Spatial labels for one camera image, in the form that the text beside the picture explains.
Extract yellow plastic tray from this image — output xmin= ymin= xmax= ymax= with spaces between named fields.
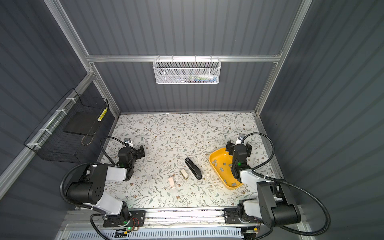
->
xmin=209 ymin=148 xmax=243 ymax=190

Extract black stapler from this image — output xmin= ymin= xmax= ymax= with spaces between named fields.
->
xmin=185 ymin=158 xmax=203 ymax=180

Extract pink small stapler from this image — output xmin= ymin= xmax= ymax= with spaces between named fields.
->
xmin=169 ymin=177 xmax=176 ymax=189

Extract beige small stapler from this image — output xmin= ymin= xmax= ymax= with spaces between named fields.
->
xmin=180 ymin=169 xmax=189 ymax=180

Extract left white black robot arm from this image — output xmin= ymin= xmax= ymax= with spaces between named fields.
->
xmin=60 ymin=145 xmax=145 ymax=225

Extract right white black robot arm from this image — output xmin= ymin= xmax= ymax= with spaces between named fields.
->
xmin=226 ymin=140 xmax=301 ymax=228

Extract yellow marker in basket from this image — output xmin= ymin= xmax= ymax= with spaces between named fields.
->
xmin=97 ymin=107 xmax=109 ymax=122

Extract black pad in basket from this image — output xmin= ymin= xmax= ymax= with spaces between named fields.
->
xmin=64 ymin=112 xmax=101 ymax=137

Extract items in white basket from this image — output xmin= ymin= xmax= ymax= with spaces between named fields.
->
xmin=177 ymin=74 xmax=219 ymax=83

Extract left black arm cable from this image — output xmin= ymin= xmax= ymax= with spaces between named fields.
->
xmin=59 ymin=136 xmax=130 ymax=209

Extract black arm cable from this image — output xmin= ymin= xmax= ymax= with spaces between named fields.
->
xmin=242 ymin=132 xmax=331 ymax=237
xmin=59 ymin=136 xmax=130 ymax=209

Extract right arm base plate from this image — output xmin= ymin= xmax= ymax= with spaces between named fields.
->
xmin=221 ymin=208 xmax=264 ymax=225

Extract black wire basket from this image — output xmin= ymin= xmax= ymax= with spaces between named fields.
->
xmin=24 ymin=89 xmax=109 ymax=164

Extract aluminium mounting rail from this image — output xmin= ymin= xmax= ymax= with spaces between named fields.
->
xmin=59 ymin=206 xmax=304 ymax=232

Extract white wire mesh basket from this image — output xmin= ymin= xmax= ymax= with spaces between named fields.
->
xmin=153 ymin=59 xmax=222 ymax=85

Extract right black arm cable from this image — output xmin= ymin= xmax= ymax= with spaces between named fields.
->
xmin=242 ymin=132 xmax=331 ymax=237

